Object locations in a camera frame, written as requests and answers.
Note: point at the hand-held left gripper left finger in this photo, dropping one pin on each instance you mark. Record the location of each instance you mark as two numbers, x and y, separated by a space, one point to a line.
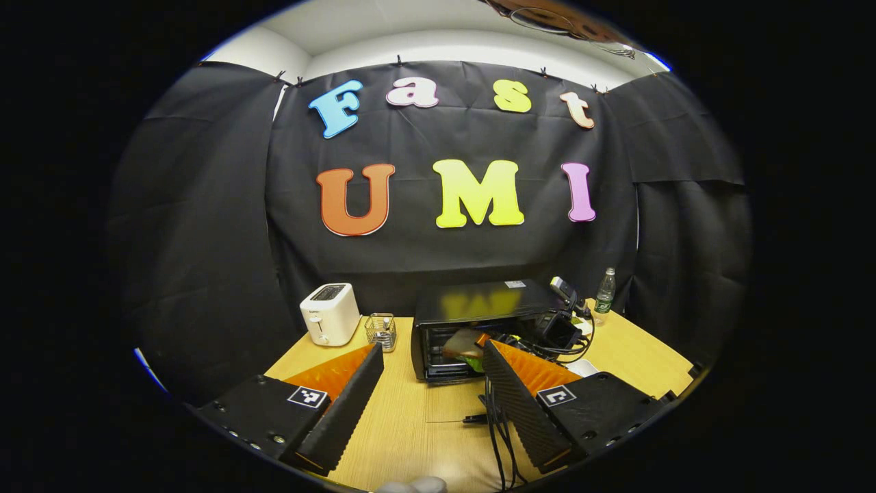
349 411

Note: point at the black electric oven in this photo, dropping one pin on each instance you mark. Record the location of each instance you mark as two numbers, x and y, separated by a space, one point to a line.
479 301

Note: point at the ceiling light panel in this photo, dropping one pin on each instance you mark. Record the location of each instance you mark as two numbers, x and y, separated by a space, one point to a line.
657 61

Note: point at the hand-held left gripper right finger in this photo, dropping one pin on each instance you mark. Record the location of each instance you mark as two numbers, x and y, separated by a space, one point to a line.
520 411

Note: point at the white toaster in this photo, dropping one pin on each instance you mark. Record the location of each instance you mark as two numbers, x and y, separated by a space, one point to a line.
330 315

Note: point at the clear plastic water bottle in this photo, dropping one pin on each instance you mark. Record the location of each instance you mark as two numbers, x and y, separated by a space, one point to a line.
604 298

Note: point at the black backdrop cloth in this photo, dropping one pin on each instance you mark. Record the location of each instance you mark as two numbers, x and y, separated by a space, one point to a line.
410 260

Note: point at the sandwich with lettuce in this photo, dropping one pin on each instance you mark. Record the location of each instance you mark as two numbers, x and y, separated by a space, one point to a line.
462 344

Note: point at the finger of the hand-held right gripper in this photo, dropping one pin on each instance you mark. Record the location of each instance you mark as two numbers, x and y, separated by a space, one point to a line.
520 338

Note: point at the white sandwich plate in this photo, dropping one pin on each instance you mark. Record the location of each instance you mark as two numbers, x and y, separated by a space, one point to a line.
583 368

